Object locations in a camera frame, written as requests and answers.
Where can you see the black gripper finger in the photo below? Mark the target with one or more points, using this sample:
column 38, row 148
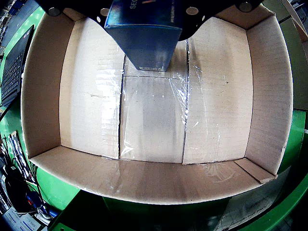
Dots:
column 209, row 8
column 81, row 8

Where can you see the black patterned card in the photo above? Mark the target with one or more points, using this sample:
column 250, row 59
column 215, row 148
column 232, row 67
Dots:
column 16, row 154

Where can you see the blue cosmetic product box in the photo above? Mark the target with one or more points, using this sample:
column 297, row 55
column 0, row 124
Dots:
column 146, row 41

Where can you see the black round pouch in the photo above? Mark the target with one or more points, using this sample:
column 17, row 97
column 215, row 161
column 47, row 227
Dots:
column 19, row 195

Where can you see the large cardboard tray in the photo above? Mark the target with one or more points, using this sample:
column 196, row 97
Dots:
column 154, row 115

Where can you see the grey paper label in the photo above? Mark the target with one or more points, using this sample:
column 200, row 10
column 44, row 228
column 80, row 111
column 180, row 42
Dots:
column 250, row 209

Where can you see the printed paper sheet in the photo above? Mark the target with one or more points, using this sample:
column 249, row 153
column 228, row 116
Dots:
column 21, row 221

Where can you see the black laptop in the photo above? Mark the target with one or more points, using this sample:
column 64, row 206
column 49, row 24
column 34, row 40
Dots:
column 14, row 69

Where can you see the blue and red plug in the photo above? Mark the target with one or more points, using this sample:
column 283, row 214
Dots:
column 33, row 198

